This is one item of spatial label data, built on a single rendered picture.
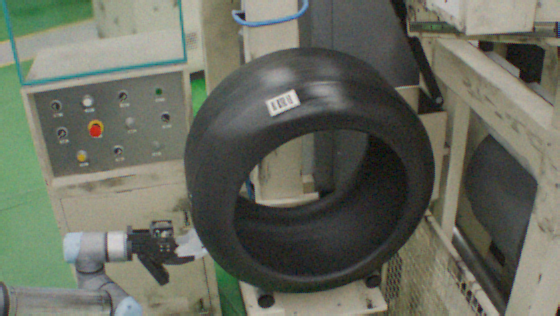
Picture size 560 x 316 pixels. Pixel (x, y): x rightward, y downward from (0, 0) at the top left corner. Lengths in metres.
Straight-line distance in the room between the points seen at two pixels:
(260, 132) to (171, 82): 0.81
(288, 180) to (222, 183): 0.53
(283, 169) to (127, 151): 0.61
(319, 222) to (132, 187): 0.72
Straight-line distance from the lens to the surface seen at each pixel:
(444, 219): 1.94
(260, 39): 1.52
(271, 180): 1.71
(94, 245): 1.42
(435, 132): 1.72
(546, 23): 1.00
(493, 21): 0.99
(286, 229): 1.65
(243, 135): 1.19
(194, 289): 2.37
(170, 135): 2.03
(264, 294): 1.48
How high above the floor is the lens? 1.95
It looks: 31 degrees down
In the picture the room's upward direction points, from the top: 3 degrees counter-clockwise
